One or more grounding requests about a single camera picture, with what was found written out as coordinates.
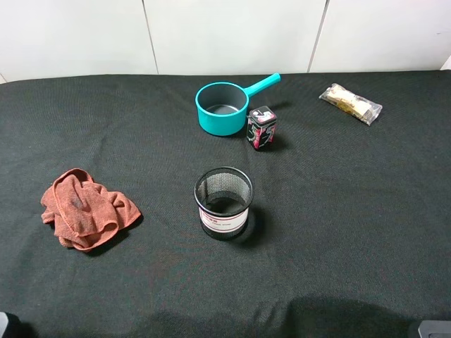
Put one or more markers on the orange cloth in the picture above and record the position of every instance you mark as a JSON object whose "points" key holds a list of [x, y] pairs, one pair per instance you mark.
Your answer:
{"points": [[84, 213]]}

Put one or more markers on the black pink gum tin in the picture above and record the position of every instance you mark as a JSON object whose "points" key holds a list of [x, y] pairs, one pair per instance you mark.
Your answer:
{"points": [[261, 127]]}

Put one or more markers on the clear plastic snack packet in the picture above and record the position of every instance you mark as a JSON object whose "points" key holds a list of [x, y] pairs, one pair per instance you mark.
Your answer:
{"points": [[357, 106]]}

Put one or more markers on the grey base corner right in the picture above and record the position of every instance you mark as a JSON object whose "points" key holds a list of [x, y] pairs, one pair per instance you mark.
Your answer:
{"points": [[434, 329]]}

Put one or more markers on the grey base corner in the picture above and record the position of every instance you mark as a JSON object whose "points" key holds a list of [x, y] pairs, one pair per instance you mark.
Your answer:
{"points": [[7, 327], [434, 329]]}

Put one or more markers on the teal saucepan with handle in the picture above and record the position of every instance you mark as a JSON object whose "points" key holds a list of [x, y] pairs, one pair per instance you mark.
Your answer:
{"points": [[222, 106]]}

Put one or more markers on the grey base corner left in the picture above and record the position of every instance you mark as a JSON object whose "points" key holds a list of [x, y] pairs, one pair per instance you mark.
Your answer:
{"points": [[7, 327]]}

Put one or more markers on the black mesh pen holder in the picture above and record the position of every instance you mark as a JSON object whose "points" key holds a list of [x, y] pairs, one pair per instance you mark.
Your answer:
{"points": [[223, 196]]}

